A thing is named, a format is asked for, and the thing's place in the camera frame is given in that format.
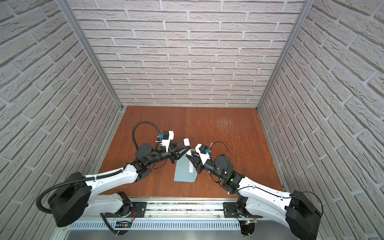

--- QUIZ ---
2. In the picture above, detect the pink white letter card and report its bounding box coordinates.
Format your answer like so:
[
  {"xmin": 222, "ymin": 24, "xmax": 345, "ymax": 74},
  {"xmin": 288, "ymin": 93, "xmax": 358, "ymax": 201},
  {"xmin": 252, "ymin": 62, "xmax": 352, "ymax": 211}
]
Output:
[{"xmin": 189, "ymin": 163, "xmax": 194, "ymax": 173}]

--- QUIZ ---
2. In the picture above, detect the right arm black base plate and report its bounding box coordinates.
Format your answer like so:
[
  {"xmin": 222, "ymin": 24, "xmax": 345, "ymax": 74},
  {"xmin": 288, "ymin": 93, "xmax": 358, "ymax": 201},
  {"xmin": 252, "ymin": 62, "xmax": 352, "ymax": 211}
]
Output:
[{"xmin": 223, "ymin": 202, "xmax": 263, "ymax": 219}]

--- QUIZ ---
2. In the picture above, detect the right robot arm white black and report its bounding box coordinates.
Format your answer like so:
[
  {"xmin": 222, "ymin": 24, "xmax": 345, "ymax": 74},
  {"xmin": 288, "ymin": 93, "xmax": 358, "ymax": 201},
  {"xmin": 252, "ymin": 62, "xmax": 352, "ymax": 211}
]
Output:
[{"xmin": 187, "ymin": 153, "xmax": 322, "ymax": 240}]

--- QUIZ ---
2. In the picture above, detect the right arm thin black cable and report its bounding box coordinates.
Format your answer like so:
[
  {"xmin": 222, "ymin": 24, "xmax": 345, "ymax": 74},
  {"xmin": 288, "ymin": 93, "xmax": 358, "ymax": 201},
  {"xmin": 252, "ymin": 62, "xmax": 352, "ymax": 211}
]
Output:
[{"xmin": 208, "ymin": 140, "xmax": 324, "ymax": 217}]

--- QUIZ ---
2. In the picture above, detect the aluminium corner post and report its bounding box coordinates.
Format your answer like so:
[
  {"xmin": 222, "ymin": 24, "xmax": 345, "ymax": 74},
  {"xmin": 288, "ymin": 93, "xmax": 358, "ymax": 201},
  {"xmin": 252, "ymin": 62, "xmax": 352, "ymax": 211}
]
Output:
[
  {"xmin": 256, "ymin": 0, "xmax": 315, "ymax": 111},
  {"xmin": 57, "ymin": 0, "xmax": 124, "ymax": 111}
]

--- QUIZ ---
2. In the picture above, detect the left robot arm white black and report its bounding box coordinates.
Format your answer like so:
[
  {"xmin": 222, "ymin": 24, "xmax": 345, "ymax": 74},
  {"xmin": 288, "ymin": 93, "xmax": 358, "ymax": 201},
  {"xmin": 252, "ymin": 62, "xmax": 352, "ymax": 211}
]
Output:
[{"xmin": 48, "ymin": 143, "xmax": 191, "ymax": 227}]

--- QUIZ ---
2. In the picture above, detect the right aluminium corner post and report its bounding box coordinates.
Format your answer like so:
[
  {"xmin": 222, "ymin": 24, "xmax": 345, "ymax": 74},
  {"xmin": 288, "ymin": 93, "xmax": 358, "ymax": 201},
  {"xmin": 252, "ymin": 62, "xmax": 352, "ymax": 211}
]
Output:
[{"xmin": 256, "ymin": 0, "xmax": 315, "ymax": 111}]

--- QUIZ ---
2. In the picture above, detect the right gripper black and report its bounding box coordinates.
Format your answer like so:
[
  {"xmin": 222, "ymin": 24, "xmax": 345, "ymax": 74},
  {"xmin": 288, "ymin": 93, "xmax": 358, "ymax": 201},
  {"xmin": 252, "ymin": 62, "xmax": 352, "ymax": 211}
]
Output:
[{"xmin": 188, "ymin": 151, "xmax": 226, "ymax": 183}]

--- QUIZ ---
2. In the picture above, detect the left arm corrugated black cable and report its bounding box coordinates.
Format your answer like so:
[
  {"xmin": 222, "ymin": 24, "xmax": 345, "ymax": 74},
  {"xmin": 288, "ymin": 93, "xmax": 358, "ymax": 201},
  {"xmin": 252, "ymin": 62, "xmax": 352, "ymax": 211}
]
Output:
[{"xmin": 35, "ymin": 120, "xmax": 163, "ymax": 235}]

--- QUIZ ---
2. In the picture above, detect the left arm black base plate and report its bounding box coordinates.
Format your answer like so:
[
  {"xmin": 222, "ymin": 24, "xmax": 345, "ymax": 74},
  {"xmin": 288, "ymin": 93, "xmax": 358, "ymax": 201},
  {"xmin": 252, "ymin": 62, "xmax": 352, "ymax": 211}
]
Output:
[{"xmin": 104, "ymin": 202, "xmax": 147, "ymax": 218}]

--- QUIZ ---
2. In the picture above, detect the left aluminium corner post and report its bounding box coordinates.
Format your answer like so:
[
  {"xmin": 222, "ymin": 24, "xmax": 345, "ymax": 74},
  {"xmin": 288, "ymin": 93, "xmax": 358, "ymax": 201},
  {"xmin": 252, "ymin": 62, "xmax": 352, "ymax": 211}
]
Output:
[{"xmin": 57, "ymin": 0, "xmax": 124, "ymax": 111}]

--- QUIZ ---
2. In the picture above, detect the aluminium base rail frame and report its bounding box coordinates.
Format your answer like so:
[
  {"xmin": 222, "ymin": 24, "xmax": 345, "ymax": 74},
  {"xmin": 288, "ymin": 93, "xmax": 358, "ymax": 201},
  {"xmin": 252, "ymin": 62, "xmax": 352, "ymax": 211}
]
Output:
[{"xmin": 50, "ymin": 191, "xmax": 316, "ymax": 240}]

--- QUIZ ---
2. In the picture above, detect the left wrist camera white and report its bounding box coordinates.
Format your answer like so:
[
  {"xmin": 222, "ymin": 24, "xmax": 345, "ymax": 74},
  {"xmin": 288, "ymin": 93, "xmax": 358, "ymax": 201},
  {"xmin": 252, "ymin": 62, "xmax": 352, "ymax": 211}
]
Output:
[{"xmin": 157, "ymin": 131, "xmax": 174, "ymax": 152}]

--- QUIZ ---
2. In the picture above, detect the white glue stick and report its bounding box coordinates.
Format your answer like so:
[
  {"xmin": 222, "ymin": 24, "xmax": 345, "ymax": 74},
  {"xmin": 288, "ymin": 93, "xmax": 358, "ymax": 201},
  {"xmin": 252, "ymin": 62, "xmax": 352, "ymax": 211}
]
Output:
[{"xmin": 184, "ymin": 138, "xmax": 192, "ymax": 155}]

